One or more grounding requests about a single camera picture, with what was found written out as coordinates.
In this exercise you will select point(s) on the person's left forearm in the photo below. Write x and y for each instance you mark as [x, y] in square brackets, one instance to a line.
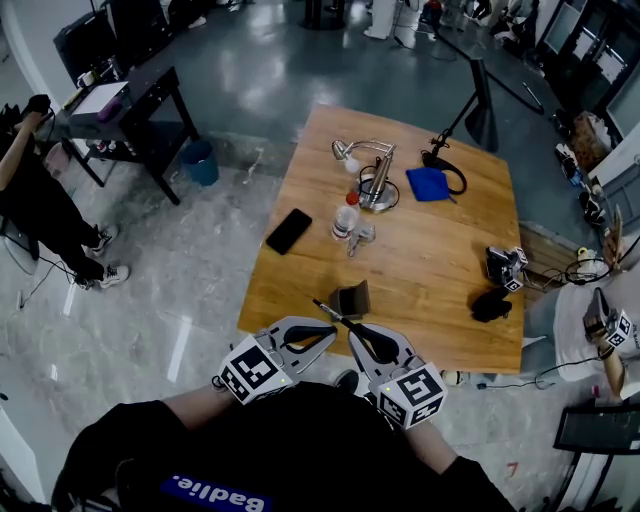
[200, 410]

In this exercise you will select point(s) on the blue cloth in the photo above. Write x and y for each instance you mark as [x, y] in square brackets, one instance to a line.
[427, 184]

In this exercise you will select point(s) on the small dark box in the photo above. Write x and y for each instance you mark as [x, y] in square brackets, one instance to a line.
[356, 300]

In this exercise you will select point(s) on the wooden bench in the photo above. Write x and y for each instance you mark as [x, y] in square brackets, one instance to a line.
[545, 255]

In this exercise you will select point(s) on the person's right forearm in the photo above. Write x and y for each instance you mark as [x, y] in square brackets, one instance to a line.
[430, 445]

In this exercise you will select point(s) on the black clamp stand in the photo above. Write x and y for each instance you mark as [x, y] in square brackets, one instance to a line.
[452, 125]

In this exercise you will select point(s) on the person's dark shirt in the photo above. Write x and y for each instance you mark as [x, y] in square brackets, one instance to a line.
[310, 450]

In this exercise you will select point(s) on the black cart table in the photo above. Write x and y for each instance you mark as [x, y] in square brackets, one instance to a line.
[140, 115]

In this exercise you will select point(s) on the person's black shoe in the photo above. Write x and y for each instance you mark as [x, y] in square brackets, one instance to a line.
[347, 382]

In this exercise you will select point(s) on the black pen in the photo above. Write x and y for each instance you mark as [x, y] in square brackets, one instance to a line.
[330, 311]

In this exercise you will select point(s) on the black equipment case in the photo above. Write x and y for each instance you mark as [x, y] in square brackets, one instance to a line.
[142, 30]
[85, 47]

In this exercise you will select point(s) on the black smartphone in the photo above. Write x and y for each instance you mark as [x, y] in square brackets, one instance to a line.
[289, 231]

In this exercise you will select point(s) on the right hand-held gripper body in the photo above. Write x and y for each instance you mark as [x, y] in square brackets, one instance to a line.
[412, 395]

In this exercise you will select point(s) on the silver desk lamp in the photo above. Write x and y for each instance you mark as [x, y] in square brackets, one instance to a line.
[377, 185]

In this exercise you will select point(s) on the black metal frame stand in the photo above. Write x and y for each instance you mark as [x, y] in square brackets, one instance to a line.
[595, 430]

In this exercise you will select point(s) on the metal key bunch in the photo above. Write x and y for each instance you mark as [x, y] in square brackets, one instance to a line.
[360, 240]

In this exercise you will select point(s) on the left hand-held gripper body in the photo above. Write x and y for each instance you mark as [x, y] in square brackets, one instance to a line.
[255, 370]

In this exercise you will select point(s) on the pink waste bin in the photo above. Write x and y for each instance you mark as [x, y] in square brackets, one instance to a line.
[56, 160]

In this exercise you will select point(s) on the spare hand-held gripper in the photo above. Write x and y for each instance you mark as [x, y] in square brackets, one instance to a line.
[505, 267]

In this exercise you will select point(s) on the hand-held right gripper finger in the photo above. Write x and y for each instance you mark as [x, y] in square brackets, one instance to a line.
[362, 360]
[397, 345]

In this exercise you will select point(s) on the blue waste bin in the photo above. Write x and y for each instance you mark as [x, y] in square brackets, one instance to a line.
[200, 162]

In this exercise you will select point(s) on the grey cone floor stand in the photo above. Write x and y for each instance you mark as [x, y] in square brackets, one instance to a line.
[482, 115]

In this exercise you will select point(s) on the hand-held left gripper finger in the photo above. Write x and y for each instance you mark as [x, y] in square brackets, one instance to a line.
[307, 352]
[300, 322]

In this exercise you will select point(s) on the black crumpled cloth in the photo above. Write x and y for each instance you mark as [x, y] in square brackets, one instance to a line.
[490, 305]

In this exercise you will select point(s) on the clear water bottle red cap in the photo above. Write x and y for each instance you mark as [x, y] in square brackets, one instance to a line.
[345, 220]

